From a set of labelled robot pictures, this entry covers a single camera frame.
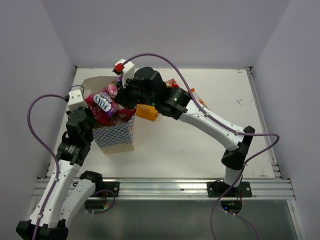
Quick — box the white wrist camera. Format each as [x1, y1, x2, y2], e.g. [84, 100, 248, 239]
[112, 58, 135, 88]
[67, 89, 88, 112]

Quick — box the aluminium table frame rail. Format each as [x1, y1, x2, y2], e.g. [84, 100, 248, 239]
[23, 65, 307, 240]

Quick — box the clear orange snack packet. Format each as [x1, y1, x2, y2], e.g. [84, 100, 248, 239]
[165, 78, 208, 108]

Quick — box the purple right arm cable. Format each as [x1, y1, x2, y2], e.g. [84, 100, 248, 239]
[124, 52, 280, 240]

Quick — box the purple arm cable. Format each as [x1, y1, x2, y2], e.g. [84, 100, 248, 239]
[124, 52, 280, 240]
[26, 93, 70, 240]

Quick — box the orange yellow candy bag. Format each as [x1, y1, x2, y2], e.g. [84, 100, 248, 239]
[136, 104, 159, 122]

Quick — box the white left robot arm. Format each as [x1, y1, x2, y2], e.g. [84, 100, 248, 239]
[16, 107, 104, 240]

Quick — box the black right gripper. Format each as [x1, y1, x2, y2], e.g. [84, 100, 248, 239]
[114, 75, 157, 112]

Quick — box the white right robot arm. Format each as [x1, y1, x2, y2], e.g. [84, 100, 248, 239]
[113, 66, 255, 197]

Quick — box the red crisps bag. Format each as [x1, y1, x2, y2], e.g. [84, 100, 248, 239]
[85, 96, 136, 127]

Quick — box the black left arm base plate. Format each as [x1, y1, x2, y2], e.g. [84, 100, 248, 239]
[90, 181, 120, 199]

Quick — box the purple Fox's candy bag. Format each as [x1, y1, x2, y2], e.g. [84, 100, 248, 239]
[92, 82, 119, 117]

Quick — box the blue checkered paper bag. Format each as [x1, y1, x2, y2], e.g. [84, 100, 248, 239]
[82, 76, 136, 154]

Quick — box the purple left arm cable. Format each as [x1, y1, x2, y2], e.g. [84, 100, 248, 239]
[26, 93, 70, 240]

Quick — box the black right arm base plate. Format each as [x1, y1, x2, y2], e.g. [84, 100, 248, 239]
[206, 179, 251, 200]

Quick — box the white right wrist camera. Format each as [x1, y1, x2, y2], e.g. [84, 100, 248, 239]
[112, 58, 135, 88]

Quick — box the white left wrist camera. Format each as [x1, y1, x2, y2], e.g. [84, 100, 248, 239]
[67, 89, 88, 112]

